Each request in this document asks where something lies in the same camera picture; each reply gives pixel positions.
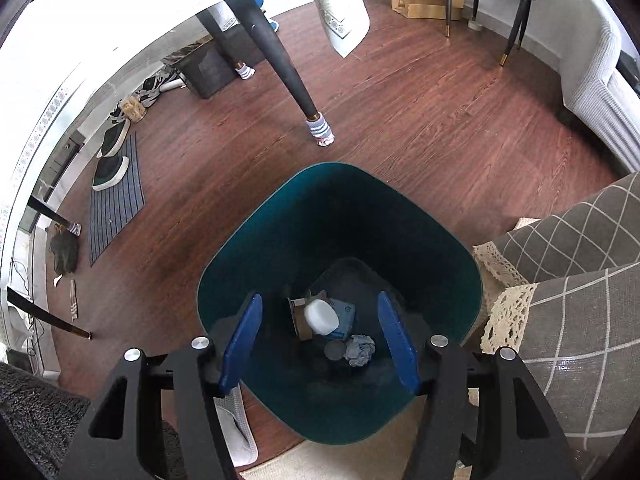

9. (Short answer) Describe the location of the white slipper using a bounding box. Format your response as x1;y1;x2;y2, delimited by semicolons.
214;390;258;467

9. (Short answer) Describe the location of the paper ball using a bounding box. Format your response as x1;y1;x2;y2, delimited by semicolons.
344;335;377;367

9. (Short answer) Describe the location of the white blue packet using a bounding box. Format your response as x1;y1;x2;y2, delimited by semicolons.
327;300;357;333

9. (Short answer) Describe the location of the striped floor mat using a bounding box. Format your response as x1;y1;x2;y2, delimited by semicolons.
89;132;147;267

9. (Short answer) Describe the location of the dark teal waste bin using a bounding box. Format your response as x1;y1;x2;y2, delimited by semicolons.
196;161;485;446

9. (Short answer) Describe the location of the green white-soled shoe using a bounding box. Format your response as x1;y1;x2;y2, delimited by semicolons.
92;156;130;192
97;120;132;158

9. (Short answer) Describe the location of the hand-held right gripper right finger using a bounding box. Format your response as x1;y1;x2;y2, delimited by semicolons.
377;290;583;480

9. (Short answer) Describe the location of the dark storage box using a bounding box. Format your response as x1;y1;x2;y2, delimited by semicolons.
172;25;251;100

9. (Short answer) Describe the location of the dark cloth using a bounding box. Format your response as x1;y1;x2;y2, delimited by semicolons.
49;232;81;276

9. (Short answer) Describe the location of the grey checked tablecloth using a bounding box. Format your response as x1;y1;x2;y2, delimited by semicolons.
472;172;640;480

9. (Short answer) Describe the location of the grey white sneaker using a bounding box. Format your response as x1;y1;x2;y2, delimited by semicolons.
135;70;176;108

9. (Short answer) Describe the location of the flat cardboard box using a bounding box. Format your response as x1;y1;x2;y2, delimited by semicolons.
390;0;466;22

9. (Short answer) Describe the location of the brown tape roll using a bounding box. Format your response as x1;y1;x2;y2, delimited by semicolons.
287;289;328;342

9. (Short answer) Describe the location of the grey armchair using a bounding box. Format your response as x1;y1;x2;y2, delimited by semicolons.
560;0;640;171

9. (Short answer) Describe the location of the black gold-tipped chair leg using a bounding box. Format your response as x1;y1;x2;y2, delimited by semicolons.
7;287;91;340

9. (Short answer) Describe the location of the black table leg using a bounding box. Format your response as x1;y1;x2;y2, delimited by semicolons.
27;195;73;228
224;0;318;121
196;2;251;73

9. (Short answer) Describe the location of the white plastic container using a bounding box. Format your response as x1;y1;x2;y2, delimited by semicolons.
304;299;339;336

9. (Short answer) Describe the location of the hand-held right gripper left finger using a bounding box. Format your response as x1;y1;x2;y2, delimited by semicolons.
59;292;264;480

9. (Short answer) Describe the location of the grey fluffy clothing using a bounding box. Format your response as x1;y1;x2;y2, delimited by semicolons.
0;362;93;480

